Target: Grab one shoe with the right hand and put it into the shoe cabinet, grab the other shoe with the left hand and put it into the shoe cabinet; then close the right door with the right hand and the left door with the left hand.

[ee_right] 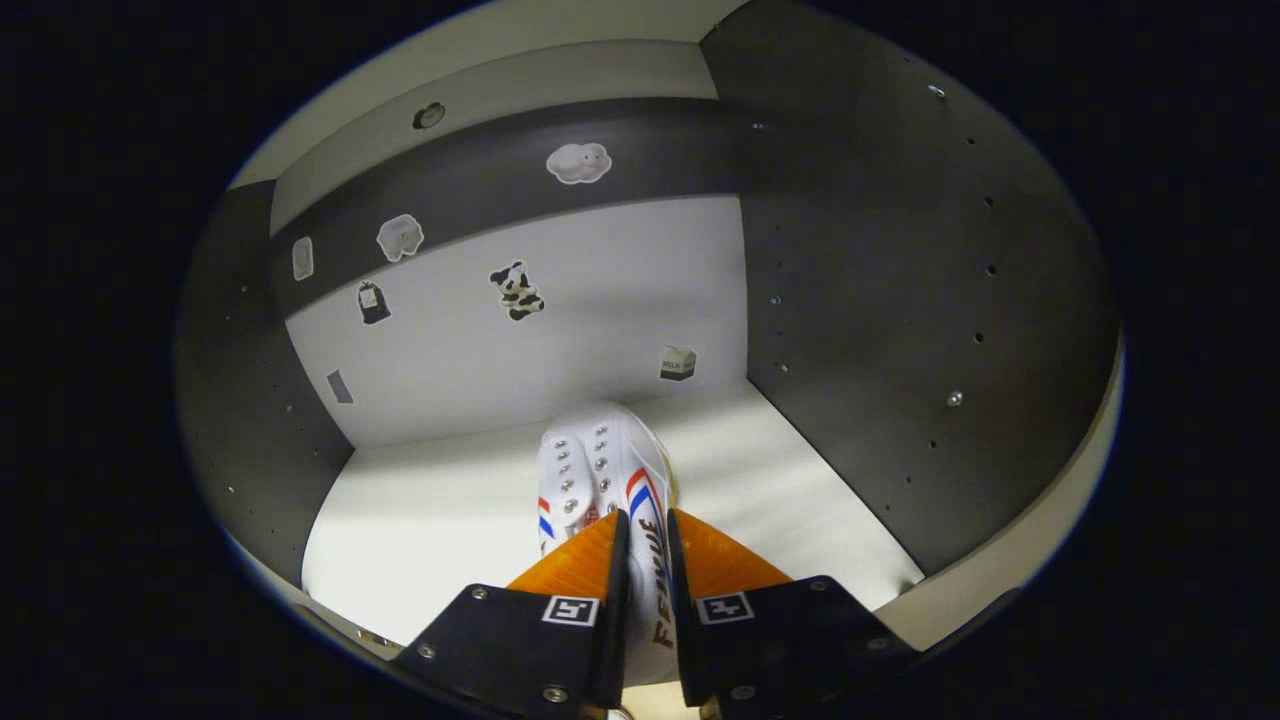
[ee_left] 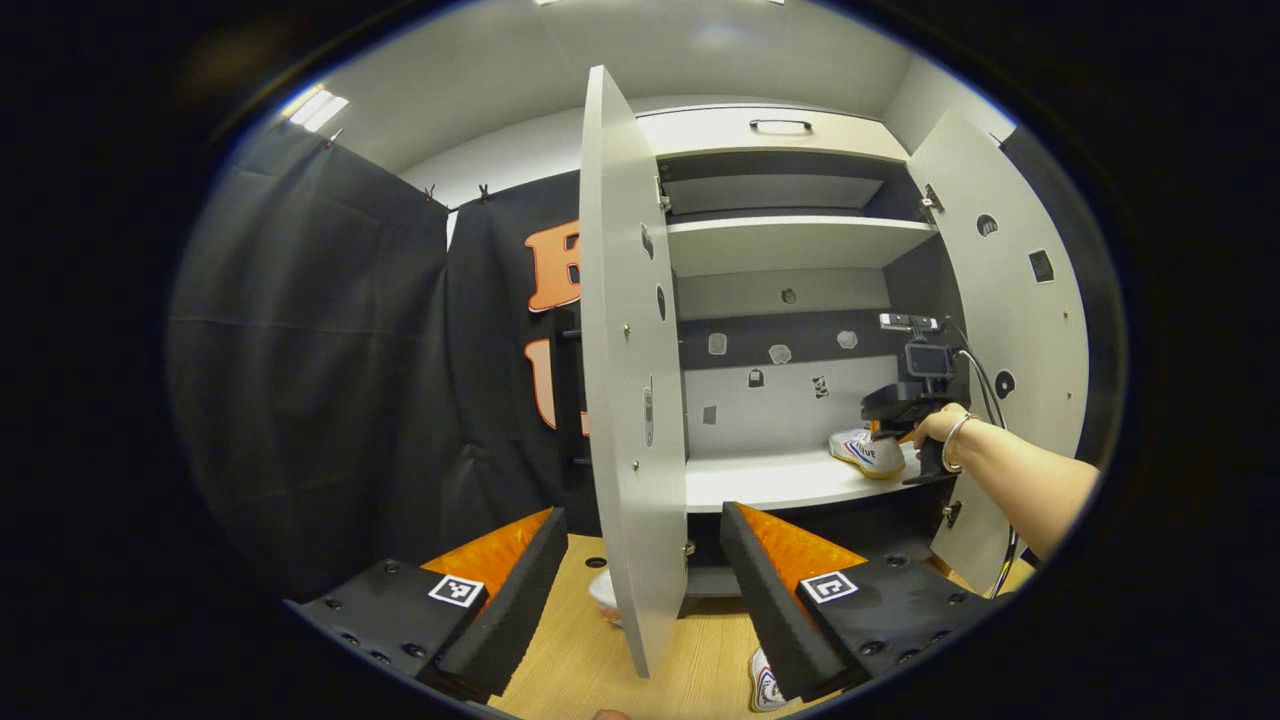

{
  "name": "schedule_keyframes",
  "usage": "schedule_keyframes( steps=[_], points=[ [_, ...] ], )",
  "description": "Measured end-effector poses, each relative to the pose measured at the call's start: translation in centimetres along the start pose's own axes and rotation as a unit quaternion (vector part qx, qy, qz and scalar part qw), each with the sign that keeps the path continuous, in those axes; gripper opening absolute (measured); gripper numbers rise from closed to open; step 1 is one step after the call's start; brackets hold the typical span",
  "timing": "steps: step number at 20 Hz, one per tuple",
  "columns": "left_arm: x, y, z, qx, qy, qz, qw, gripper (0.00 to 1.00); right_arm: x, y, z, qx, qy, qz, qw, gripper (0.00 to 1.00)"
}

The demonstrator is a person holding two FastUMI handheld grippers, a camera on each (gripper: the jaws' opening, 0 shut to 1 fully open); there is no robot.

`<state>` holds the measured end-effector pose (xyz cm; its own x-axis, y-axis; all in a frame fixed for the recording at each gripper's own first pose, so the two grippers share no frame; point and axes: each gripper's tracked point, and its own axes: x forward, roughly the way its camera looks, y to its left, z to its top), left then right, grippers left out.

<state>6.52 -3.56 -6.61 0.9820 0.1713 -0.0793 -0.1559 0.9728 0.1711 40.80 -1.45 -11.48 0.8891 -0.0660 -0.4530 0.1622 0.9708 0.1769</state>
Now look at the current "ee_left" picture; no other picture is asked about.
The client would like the white cabinet shelf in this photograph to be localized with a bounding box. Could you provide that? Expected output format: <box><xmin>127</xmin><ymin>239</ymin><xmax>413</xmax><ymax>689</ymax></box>
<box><xmin>685</xmin><ymin>445</ymin><xmax>936</xmax><ymax>513</ymax></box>
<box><xmin>665</xmin><ymin>215</ymin><xmax>939</xmax><ymax>278</ymax></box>

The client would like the white sneaker shoe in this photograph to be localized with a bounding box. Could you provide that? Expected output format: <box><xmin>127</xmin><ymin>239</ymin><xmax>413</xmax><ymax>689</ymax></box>
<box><xmin>828</xmin><ymin>428</ymin><xmax>907</xmax><ymax>481</ymax></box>
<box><xmin>750</xmin><ymin>647</ymin><xmax>793</xmax><ymax>713</ymax></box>

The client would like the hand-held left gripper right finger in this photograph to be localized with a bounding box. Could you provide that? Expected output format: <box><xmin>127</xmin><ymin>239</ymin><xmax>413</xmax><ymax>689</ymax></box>
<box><xmin>720</xmin><ymin>501</ymin><xmax>1001</xmax><ymax>703</ymax></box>

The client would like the small white object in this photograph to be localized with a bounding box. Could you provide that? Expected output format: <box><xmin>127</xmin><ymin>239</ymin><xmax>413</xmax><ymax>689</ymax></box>
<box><xmin>588</xmin><ymin>568</ymin><xmax>626</xmax><ymax>628</ymax></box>

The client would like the ceiling light strip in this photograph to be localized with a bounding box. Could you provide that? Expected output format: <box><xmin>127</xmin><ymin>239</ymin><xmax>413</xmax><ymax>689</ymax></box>
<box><xmin>285</xmin><ymin>88</ymin><xmax>351</xmax><ymax>133</ymax></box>

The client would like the silver bracelet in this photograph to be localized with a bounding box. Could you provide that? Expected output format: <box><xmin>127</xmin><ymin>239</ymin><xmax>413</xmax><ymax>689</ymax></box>
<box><xmin>941</xmin><ymin>412</ymin><xmax>977</xmax><ymax>474</ymax></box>

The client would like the black door handle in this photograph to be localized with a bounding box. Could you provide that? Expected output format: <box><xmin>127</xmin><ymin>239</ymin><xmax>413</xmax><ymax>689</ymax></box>
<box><xmin>553</xmin><ymin>305</ymin><xmax>591</xmax><ymax>468</ymax></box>

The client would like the white cabinet drawer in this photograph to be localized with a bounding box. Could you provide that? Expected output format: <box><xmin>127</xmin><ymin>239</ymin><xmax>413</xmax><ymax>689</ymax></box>
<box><xmin>635</xmin><ymin>105</ymin><xmax>911</xmax><ymax>163</ymax></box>

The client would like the white shoe cabinet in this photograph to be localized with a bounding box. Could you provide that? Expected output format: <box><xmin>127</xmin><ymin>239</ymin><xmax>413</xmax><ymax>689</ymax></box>
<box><xmin>578</xmin><ymin>65</ymin><xmax>1091</xmax><ymax>679</ymax></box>

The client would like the white cabinet door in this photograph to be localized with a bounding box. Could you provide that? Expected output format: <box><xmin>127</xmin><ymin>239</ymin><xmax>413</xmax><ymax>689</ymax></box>
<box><xmin>905</xmin><ymin>108</ymin><xmax>1091</xmax><ymax>596</ymax></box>
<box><xmin>578</xmin><ymin>65</ymin><xmax>691</xmax><ymax>679</ymax></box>

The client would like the black cable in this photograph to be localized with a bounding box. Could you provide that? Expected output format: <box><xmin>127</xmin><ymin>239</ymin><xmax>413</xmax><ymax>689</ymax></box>
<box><xmin>945</xmin><ymin>318</ymin><xmax>1021</xmax><ymax>599</ymax></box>

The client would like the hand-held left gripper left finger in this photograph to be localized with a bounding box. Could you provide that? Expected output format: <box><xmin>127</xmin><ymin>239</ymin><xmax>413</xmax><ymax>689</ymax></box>
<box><xmin>285</xmin><ymin>507</ymin><xmax>569</xmax><ymax>704</ymax></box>

